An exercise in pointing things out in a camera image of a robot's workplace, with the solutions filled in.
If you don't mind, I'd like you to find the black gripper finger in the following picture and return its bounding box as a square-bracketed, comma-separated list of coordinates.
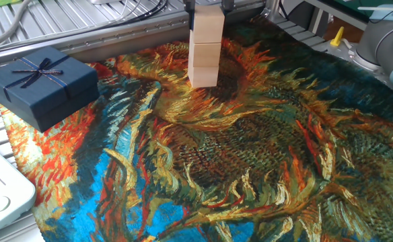
[182, 0, 197, 31]
[221, 0, 235, 15]

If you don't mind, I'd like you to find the light wooden cube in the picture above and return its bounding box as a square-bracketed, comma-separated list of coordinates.
[187, 63, 220, 89]
[188, 42, 222, 68]
[189, 4, 225, 44]

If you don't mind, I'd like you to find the sunflower painting cloth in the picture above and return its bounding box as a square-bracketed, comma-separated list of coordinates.
[0, 15, 393, 242]

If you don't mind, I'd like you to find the navy gift box with ribbon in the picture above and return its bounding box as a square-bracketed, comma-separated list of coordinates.
[0, 46, 100, 133]

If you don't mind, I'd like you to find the white plastic device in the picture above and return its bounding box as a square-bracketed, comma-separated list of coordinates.
[0, 136, 38, 241]

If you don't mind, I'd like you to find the black cable bundle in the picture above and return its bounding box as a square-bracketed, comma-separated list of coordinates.
[92, 0, 170, 31]

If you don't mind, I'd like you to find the yellow plastic handle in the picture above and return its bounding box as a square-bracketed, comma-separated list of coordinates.
[330, 26, 345, 47]

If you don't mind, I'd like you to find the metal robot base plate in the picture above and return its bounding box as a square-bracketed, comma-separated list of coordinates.
[327, 39, 393, 98]

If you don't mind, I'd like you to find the grey corrugated hose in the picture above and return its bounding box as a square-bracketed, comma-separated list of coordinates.
[0, 0, 34, 54]

